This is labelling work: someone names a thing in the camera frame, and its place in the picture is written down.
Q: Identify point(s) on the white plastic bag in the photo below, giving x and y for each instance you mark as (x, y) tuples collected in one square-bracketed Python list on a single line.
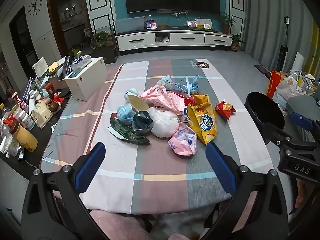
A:
[(163, 122)]

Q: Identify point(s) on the red can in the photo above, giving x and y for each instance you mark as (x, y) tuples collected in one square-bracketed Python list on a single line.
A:
[(50, 88)]

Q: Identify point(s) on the upright vacuum cleaner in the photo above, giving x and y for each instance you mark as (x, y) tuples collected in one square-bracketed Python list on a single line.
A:
[(283, 52)]

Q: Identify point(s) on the pile of clothes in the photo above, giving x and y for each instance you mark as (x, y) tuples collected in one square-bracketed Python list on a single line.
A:
[(308, 82)]

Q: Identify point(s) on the dark teal plastic bag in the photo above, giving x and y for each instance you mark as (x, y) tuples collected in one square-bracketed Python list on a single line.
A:
[(141, 121)]

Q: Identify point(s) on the orange shopping bag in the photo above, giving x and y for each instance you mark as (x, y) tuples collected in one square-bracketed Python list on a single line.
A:
[(273, 85)]

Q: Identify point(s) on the white card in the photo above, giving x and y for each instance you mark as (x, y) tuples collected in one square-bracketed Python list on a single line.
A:
[(203, 22)]

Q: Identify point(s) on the dark green wrapper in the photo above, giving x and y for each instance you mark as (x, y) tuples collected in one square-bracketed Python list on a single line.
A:
[(127, 133)]

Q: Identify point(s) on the grey sofa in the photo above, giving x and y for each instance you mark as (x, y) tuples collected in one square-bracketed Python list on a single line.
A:
[(300, 105)]

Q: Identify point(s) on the bushy potted plant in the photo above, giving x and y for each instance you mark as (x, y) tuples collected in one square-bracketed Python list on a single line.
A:
[(101, 38)]

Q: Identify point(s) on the cardboard box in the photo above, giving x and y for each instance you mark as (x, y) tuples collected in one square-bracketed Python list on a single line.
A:
[(58, 81)]

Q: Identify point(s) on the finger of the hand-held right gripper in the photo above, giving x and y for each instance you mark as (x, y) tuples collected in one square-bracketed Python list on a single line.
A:
[(273, 131), (301, 120)]

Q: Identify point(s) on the glass tank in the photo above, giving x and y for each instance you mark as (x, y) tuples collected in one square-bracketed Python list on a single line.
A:
[(130, 25)]

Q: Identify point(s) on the stack of paper cups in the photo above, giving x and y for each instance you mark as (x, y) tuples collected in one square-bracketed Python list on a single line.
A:
[(7, 146)]

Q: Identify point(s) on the large pink plastic bag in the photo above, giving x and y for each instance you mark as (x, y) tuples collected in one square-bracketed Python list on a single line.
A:
[(160, 97)]

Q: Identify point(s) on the paper bowl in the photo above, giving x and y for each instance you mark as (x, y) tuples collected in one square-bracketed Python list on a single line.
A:
[(136, 101)]

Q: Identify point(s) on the clear plastic container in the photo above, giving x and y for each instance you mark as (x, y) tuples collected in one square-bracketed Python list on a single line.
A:
[(81, 62)]

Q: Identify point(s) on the small potted plant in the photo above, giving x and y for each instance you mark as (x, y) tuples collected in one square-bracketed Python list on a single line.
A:
[(236, 42)]

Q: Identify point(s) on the black trash bin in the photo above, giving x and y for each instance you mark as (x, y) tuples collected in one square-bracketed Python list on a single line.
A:
[(262, 107)]

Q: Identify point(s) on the small photo frame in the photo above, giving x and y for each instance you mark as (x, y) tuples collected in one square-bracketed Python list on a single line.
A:
[(192, 23)]

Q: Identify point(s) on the blue and red box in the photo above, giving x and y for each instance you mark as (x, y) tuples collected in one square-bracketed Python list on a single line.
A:
[(150, 24)]

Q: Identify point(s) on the yellow canister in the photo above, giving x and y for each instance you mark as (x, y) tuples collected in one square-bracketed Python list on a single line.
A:
[(23, 136)]

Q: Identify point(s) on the dark floor mat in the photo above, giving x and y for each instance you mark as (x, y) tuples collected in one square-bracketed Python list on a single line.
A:
[(262, 69)]

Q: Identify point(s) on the small red wrapper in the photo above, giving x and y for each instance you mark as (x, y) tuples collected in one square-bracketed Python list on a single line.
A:
[(189, 101)]

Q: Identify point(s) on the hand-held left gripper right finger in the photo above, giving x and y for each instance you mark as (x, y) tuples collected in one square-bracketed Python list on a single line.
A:
[(221, 167)]

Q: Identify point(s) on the white board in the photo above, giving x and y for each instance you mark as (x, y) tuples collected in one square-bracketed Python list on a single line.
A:
[(298, 61)]

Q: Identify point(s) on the clear plastic packet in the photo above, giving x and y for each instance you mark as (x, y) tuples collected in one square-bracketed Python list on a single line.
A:
[(178, 87)]

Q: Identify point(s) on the yellow chip bag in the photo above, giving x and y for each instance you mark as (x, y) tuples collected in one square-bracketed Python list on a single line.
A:
[(202, 122)]

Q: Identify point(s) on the brown coconut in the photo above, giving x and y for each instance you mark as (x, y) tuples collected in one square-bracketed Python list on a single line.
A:
[(55, 107)]

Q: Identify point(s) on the beige box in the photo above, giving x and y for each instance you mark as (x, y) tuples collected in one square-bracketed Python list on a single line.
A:
[(42, 115)]

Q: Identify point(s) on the plaid table cloth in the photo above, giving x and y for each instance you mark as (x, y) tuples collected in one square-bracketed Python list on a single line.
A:
[(160, 160)]

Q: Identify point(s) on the yellow curtain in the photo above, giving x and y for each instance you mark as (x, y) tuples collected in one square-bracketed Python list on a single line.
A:
[(315, 47)]

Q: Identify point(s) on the small pink packet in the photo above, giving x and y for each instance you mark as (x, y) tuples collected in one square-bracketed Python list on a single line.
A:
[(182, 142)]

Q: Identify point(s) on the white television cabinet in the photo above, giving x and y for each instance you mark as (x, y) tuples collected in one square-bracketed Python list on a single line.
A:
[(190, 38)]

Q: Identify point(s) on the light blue snack wrapper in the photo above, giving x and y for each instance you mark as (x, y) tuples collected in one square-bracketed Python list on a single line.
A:
[(163, 81)]

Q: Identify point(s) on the red snack packet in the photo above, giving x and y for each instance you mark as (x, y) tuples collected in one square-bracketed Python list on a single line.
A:
[(225, 108)]

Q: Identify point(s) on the blue woven cloth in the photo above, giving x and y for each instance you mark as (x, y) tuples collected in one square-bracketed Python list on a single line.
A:
[(193, 86)]

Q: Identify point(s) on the white pill bottle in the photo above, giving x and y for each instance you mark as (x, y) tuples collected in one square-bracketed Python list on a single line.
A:
[(26, 120)]

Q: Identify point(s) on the person's right hand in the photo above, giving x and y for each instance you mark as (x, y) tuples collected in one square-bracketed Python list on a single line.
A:
[(306, 193)]

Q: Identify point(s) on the person's pink fleece clothing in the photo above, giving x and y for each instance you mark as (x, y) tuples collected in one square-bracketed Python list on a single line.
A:
[(120, 226)]

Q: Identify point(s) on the yellow cloth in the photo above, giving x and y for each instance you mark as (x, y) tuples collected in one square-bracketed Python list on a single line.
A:
[(53, 66)]

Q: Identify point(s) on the tall potted plant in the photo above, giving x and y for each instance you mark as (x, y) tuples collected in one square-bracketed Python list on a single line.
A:
[(227, 22)]

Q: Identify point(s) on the grey curtain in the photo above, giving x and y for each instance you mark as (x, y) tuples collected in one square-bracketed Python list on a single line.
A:
[(265, 17)]

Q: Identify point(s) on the dark plant stand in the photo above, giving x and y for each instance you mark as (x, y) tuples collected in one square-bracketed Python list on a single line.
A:
[(105, 55)]

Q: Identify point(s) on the white box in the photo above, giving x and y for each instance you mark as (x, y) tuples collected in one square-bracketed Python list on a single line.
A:
[(86, 80)]

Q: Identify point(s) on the small white carton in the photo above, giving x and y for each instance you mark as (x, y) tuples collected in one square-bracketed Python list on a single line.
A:
[(185, 112)]

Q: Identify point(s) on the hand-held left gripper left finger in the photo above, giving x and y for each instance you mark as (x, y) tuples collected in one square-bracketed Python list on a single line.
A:
[(90, 168)]

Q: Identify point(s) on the large white shopping bag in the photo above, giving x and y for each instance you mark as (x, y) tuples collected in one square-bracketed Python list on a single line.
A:
[(287, 88)]

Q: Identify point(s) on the black wall clock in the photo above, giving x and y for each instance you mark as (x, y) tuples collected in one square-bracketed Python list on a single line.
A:
[(35, 5)]

